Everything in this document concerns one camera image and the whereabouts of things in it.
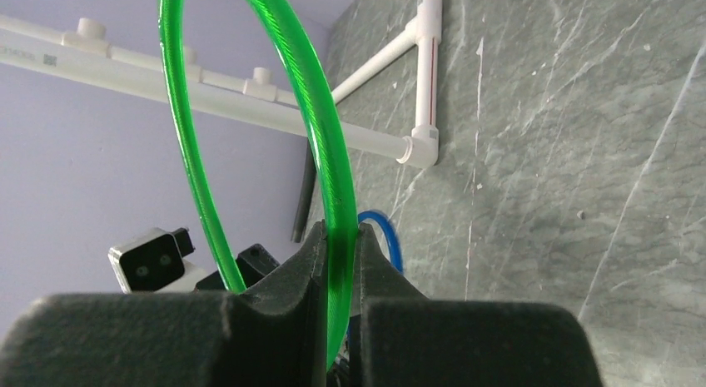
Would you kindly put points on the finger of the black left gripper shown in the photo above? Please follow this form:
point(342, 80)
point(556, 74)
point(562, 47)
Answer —
point(254, 263)

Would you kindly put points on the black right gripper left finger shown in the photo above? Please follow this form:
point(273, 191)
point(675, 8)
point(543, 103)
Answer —
point(273, 334)

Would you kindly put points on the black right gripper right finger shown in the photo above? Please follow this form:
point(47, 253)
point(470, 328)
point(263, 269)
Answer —
point(399, 337)

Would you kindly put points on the green cable lock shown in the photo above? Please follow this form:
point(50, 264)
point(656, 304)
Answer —
point(325, 135)

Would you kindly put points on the black foam tube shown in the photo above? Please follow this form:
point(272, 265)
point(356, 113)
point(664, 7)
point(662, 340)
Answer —
point(305, 197)

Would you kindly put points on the blue cable lock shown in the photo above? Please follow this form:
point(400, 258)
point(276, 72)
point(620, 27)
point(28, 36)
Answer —
point(389, 232)

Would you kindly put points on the white pvc pipe frame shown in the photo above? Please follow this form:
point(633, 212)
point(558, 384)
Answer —
point(85, 56)

